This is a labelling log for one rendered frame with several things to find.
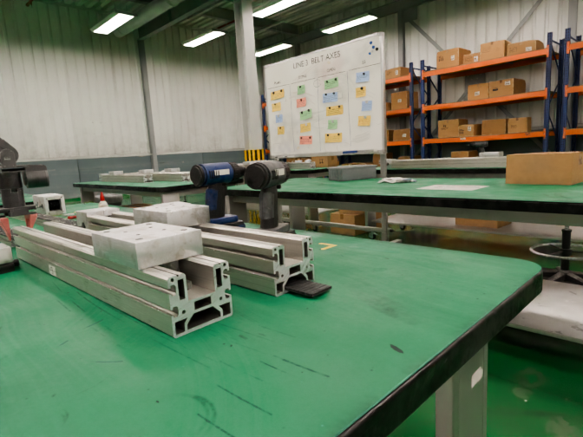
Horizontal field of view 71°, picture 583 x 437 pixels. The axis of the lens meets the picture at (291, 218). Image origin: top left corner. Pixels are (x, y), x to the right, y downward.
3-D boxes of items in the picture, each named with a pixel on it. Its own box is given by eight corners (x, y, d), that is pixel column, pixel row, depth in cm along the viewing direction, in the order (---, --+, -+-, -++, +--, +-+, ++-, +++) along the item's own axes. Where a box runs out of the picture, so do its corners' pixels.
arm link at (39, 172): (-4, 150, 123) (-2, 148, 117) (40, 148, 131) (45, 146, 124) (3, 189, 125) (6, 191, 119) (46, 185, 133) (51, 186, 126)
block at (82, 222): (71, 242, 128) (67, 211, 126) (111, 234, 137) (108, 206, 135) (82, 245, 122) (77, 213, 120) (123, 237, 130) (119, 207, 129)
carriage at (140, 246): (96, 271, 69) (90, 231, 68) (156, 257, 77) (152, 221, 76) (140, 289, 58) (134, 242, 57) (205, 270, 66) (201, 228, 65)
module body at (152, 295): (17, 257, 110) (11, 226, 109) (58, 250, 117) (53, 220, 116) (173, 339, 55) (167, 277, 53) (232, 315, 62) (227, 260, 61)
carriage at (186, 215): (135, 236, 100) (132, 208, 99) (175, 228, 108) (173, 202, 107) (169, 243, 89) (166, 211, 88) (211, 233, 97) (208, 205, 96)
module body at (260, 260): (90, 244, 123) (87, 216, 122) (123, 237, 130) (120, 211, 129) (275, 296, 68) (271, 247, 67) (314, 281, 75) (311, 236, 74)
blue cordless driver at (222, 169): (193, 243, 115) (186, 165, 112) (246, 230, 129) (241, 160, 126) (210, 246, 110) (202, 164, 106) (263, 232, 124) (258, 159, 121)
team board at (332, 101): (262, 244, 463) (249, 63, 431) (293, 236, 497) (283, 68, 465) (374, 264, 356) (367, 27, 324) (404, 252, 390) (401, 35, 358)
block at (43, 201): (34, 216, 202) (30, 197, 201) (59, 212, 211) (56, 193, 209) (41, 217, 196) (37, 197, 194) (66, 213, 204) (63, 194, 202)
